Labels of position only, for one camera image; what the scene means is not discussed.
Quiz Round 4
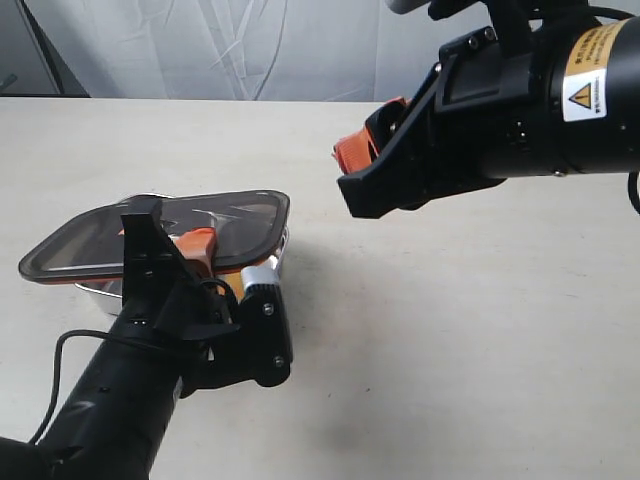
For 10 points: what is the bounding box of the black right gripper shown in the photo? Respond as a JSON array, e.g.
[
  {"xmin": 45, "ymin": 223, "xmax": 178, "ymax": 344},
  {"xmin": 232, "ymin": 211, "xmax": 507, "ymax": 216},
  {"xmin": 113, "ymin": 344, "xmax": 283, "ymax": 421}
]
[{"xmin": 333, "ymin": 28, "xmax": 565, "ymax": 219}]

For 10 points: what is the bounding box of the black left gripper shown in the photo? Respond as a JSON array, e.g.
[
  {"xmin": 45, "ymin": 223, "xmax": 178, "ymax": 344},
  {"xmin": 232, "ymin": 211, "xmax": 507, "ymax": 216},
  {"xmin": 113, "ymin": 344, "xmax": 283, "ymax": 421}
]
[{"xmin": 113, "ymin": 197, "xmax": 223, "ymax": 349}]

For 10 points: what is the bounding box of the yellow toy cheese wedge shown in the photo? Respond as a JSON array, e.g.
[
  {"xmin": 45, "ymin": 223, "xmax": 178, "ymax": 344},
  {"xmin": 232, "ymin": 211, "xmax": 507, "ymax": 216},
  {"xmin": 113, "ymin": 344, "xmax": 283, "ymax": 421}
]
[{"xmin": 217, "ymin": 271, "xmax": 244, "ymax": 302}]

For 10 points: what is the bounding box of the dark transparent box lid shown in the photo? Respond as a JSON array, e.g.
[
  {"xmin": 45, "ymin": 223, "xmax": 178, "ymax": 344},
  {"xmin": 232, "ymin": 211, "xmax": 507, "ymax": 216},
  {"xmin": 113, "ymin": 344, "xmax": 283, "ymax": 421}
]
[{"xmin": 18, "ymin": 190, "xmax": 290, "ymax": 284}]

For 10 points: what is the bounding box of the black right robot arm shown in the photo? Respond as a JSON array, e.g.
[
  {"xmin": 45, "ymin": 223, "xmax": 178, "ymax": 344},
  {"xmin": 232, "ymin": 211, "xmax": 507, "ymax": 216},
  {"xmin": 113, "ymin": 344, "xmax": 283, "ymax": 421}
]
[{"xmin": 333, "ymin": 1, "xmax": 639, "ymax": 219}]

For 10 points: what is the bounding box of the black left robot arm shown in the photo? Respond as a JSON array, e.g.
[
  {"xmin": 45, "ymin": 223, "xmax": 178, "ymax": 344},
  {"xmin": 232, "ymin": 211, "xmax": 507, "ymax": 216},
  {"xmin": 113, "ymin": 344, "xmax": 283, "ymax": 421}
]
[{"xmin": 1, "ymin": 189, "xmax": 294, "ymax": 479}]

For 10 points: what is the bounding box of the stainless steel lunch box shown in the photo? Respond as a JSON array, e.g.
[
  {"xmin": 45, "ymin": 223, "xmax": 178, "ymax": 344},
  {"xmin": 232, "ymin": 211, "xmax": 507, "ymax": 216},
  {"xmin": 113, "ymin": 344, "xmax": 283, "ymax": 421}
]
[{"xmin": 73, "ymin": 192, "xmax": 289, "ymax": 316}]

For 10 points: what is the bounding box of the white backdrop curtain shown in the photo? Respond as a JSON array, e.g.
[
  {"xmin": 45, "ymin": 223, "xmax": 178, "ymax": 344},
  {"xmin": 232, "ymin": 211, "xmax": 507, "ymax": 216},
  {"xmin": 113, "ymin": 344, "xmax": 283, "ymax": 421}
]
[{"xmin": 19, "ymin": 0, "xmax": 501, "ymax": 104}]

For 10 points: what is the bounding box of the dark panel at left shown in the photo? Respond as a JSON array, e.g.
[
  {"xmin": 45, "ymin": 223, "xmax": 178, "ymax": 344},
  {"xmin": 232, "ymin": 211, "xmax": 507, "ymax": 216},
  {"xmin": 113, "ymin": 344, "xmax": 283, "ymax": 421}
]
[{"xmin": 1, "ymin": 1, "xmax": 89, "ymax": 98}]

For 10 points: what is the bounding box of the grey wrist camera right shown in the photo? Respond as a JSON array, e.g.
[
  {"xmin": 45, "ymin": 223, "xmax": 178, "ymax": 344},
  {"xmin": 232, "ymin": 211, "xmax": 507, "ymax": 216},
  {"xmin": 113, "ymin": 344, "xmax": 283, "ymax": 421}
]
[{"xmin": 386, "ymin": 0, "xmax": 596, "ymax": 57}]

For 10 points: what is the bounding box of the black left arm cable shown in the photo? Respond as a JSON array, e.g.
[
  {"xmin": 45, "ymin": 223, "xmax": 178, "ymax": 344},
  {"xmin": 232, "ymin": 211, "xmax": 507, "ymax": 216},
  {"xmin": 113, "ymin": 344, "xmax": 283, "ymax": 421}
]
[{"xmin": 26, "ymin": 277, "xmax": 241, "ymax": 446}]

